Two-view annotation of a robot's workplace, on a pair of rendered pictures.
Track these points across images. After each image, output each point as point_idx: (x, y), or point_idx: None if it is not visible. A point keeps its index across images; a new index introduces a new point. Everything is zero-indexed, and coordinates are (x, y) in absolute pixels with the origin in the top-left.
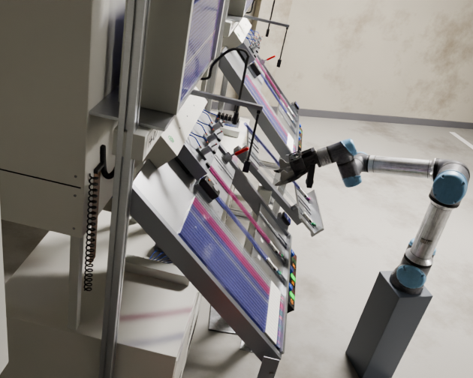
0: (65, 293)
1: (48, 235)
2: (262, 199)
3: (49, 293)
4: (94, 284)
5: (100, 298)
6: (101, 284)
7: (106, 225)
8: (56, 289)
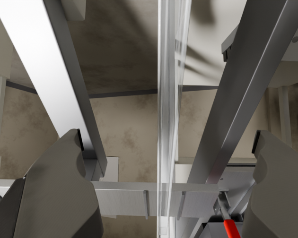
0: (285, 73)
1: (206, 85)
2: (270, 73)
3: (281, 77)
4: (282, 66)
5: None
6: (284, 63)
7: (187, 71)
8: (277, 76)
